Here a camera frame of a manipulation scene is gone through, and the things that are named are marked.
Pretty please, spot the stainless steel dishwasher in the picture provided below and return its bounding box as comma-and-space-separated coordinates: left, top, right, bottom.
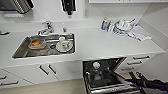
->
81, 57, 143, 94

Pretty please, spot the white bowl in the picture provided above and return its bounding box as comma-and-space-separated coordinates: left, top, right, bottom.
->
92, 61, 101, 70

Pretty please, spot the narrow white drawer stack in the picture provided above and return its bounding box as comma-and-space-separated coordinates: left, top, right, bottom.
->
116, 53, 153, 79

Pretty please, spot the stack of white dishes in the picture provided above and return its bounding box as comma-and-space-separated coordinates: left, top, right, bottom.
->
113, 18, 138, 36

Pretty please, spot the small white bottle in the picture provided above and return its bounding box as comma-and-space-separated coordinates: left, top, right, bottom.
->
107, 21, 115, 33

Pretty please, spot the small blue label bottle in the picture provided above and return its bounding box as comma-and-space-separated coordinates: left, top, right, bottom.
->
101, 17, 109, 31

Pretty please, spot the white plate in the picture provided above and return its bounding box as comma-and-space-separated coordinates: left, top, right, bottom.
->
55, 40, 74, 53

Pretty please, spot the white cup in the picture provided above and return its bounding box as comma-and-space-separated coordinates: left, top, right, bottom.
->
58, 35, 67, 44

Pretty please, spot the small chrome sink pump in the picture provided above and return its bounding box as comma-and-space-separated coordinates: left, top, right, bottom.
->
62, 26, 68, 34

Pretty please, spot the white sink base cabinet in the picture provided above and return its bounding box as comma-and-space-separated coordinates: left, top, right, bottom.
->
4, 59, 84, 86

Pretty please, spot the black soap dispenser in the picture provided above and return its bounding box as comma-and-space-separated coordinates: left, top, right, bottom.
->
60, 0, 77, 16

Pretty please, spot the chrome faucet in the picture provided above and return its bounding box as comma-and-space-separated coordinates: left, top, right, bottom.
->
37, 20, 55, 36

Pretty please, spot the brown bowl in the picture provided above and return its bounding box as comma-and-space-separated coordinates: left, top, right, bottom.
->
27, 38, 46, 51

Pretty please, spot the stainless steel sink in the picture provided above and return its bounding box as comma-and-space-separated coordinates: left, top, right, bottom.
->
11, 32, 77, 60

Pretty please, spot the wide white drawer stack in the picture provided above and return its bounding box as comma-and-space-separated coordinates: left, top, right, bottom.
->
0, 68, 34, 90

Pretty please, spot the grey paper towel dispenser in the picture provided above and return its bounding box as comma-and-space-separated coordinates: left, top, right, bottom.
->
0, 0, 35, 15

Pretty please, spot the dark dish rack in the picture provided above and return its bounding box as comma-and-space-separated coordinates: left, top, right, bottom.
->
0, 30, 11, 36

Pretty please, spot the white wall cabinet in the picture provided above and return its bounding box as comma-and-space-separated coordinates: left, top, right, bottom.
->
88, 0, 168, 4

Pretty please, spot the white wall outlet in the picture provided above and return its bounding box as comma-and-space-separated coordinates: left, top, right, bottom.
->
83, 8, 90, 18

